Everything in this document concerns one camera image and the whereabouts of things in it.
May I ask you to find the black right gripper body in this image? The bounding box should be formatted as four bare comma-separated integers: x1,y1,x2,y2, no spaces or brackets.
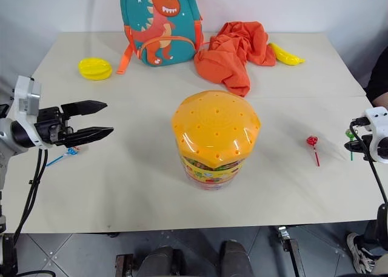
361,134,376,162

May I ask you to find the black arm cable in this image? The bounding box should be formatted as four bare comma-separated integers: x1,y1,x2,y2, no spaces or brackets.
12,147,49,248
349,116,388,207

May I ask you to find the blue lollipop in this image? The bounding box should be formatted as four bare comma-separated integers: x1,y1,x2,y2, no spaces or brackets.
45,146,81,168

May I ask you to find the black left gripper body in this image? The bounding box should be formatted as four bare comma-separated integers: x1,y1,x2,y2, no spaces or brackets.
33,105,75,147

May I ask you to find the orange crumpled cloth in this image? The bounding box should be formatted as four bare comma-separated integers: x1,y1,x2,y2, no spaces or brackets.
193,21,278,98

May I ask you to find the green lollipop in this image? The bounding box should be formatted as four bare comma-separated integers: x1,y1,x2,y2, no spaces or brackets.
345,129,356,162

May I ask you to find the clear colourful lollipop jar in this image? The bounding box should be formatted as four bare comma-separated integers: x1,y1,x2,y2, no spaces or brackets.
179,154,247,192

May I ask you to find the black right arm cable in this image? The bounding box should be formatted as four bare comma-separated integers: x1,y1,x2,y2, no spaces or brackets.
349,116,388,207

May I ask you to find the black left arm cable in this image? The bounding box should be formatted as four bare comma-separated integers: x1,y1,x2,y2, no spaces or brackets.
12,147,49,248

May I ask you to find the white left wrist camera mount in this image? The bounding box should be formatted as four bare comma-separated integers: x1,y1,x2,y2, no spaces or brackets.
12,75,42,147

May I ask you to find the teal dinosaur backpack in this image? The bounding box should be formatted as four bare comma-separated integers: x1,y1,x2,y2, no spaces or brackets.
116,0,204,76

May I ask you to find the person in black clothes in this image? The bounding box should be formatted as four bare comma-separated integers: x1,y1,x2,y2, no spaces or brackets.
366,44,388,108

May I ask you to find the yellow toy banana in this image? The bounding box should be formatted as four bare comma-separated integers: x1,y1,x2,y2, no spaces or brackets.
267,42,306,67

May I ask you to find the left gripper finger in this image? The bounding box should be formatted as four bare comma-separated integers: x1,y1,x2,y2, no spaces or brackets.
64,126,115,148
60,99,109,118

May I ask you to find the grey and black sneaker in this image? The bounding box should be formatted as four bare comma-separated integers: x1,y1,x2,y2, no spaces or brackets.
346,232,378,275

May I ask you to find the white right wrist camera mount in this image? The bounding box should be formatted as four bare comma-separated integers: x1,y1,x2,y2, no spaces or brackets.
363,106,388,164

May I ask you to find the rusty metal bracket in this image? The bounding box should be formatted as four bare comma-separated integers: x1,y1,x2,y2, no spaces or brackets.
114,253,135,277

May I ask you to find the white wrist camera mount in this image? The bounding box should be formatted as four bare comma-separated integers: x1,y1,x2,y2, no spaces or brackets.
363,106,388,164
12,75,42,147

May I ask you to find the dark rounded shape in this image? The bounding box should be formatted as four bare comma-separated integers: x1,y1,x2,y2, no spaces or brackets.
138,245,184,277
218,239,255,277

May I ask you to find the red lollipop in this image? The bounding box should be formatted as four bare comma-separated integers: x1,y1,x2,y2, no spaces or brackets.
306,135,321,167

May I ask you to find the yellow toy starfruit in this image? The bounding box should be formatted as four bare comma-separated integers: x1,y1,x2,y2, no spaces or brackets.
78,57,114,81

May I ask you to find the metal table leg bracket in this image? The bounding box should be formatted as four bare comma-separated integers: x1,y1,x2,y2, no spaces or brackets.
276,225,307,277

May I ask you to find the orange perforated jar lid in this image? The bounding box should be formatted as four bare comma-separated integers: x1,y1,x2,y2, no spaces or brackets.
171,89,263,170

